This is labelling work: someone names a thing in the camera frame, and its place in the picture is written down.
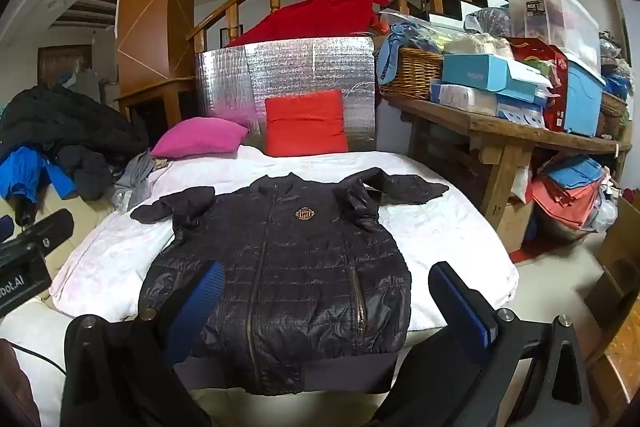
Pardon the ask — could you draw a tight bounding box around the wooden furniture piece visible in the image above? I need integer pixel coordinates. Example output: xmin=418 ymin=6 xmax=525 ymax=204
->
xmin=585 ymin=307 xmax=640 ymax=427

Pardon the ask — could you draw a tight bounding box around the blue and white packet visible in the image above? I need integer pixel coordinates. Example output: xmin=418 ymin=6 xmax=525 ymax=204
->
xmin=496 ymin=94 xmax=548 ymax=128

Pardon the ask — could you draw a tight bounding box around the dark wooden door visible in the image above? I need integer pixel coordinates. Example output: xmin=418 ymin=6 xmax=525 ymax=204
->
xmin=37 ymin=44 xmax=93 ymax=75

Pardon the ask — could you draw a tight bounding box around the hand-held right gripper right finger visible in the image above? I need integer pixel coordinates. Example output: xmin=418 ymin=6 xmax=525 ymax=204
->
xmin=372 ymin=261 xmax=593 ymax=427

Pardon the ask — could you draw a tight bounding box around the large red pillow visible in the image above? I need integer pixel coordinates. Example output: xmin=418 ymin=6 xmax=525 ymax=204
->
xmin=226 ymin=0 xmax=392 ymax=48

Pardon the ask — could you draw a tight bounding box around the wooden column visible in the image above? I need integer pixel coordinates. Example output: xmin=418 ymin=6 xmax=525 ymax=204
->
xmin=116 ymin=0 xmax=203 ymax=128

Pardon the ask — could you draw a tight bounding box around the black coat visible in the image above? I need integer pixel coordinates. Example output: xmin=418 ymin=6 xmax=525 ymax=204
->
xmin=0 ymin=84 xmax=151 ymax=202

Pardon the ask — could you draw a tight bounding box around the pink pillow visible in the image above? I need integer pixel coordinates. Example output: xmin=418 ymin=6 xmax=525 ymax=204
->
xmin=150 ymin=117 xmax=250 ymax=158

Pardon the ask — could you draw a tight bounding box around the black quilted jacket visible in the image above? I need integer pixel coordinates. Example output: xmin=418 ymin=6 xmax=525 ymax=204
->
xmin=130 ymin=167 xmax=451 ymax=397

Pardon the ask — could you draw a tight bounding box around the large wicker basket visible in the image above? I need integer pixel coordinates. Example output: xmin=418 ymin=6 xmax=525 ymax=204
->
xmin=380 ymin=47 xmax=446 ymax=100

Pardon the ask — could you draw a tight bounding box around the clear plastic bag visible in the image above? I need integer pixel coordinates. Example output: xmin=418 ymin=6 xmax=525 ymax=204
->
xmin=465 ymin=7 xmax=513 ymax=38

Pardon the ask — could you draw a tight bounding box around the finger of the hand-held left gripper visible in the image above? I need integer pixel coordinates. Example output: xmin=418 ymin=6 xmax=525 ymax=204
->
xmin=20 ymin=208 xmax=75 ymax=259

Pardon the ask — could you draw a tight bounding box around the black cable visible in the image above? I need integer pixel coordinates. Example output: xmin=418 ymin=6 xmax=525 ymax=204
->
xmin=9 ymin=343 xmax=67 ymax=377

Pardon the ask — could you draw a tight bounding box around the grey cloth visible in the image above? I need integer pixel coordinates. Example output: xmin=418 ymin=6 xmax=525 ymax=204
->
xmin=111 ymin=149 xmax=173 ymax=214

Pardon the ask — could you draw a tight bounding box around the small cardboard box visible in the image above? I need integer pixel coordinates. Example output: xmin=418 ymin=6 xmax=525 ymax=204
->
xmin=495 ymin=197 xmax=536 ymax=253

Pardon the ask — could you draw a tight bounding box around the small wicker basket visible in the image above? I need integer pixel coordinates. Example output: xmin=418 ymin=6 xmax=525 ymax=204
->
xmin=600 ymin=92 xmax=628 ymax=118

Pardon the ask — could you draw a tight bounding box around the white plastic bag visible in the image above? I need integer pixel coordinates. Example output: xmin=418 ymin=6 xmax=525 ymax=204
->
xmin=592 ymin=199 xmax=619 ymax=233

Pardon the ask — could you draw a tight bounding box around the light blue cardboard box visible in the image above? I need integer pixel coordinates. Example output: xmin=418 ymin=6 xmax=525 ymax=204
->
xmin=441 ymin=53 xmax=551 ymax=100

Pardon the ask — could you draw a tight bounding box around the cream woolly cloth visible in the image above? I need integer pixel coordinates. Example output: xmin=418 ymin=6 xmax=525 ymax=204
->
xmin=445 ymin=33 xmax=513 ymax=60

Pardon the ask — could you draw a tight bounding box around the wooden table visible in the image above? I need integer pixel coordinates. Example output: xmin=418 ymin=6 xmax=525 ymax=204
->
xmin=380 ymin=92 xmax=633 ymax=233

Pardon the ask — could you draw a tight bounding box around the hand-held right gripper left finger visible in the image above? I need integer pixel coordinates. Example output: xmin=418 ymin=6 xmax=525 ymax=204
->
xmin=60 ymin=261 xmax=226 ymax=427

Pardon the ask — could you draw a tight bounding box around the clear plastic storage box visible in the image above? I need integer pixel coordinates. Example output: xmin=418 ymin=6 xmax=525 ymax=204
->
xmin=506 ymin=0 xmax=600 ymax=72

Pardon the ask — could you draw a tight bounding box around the silver insulation panel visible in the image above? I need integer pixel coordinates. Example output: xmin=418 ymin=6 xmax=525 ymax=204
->
xmin=194 ymin=34 xmax=377 ymax=152

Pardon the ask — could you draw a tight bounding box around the white blanket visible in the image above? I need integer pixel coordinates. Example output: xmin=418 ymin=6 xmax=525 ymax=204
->
xmin=49 ymin=142 xmax=520 ymax=333

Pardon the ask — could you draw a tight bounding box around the bright blue jacket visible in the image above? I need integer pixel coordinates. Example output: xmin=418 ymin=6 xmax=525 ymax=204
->
xmin=0 ymin=146 xmax=80 ymax=228

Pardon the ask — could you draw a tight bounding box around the red gift box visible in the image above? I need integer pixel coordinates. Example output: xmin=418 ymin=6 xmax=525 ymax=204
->
xmin=505 ymin=38 xmax=570 ymax=132

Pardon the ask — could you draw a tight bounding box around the blue plastic bin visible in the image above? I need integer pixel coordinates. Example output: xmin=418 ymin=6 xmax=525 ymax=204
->
xmin=564 ymin=57 xmax=607 ymax=138

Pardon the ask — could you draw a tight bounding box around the light blue cloth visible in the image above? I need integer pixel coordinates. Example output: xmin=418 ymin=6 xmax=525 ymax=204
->
xmin=376 ymin=23 xmax=416 ymax=85

